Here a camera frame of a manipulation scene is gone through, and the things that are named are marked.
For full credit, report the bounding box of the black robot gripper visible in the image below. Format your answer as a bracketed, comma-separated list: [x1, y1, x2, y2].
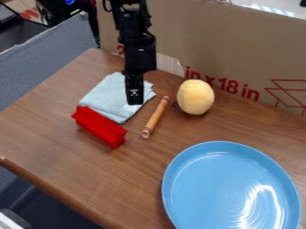
[118, 33, 156, 106]

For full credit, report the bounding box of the light blue cloth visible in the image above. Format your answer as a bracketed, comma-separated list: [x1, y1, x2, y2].
[78, 72, 141, 123]

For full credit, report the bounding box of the red plastic block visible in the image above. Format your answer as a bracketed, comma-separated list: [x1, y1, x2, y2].
[72, 106, 126, 148]

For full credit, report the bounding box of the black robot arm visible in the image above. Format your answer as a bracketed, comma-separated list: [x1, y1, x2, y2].
[102, 0, 156, 106]

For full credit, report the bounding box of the orange crayon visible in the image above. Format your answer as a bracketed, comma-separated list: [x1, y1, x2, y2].
[141, 95, 169, 139]

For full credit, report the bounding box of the yellow potato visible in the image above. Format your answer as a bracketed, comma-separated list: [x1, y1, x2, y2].
[176, 80, 214, 115]

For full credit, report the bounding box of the grey fabric panel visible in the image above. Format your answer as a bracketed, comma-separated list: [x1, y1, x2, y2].
[0, 14, 96, 111]

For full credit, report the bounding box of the black equipment in background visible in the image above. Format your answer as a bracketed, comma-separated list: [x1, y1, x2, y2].
[34, 0, 100, 46]

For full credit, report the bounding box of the blue round plate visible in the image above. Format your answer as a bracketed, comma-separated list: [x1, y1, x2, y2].
[161, 141, 300, 229]

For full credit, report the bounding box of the brown cardboard box wall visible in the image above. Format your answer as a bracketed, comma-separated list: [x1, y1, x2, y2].
[96, 0, 306, 118]

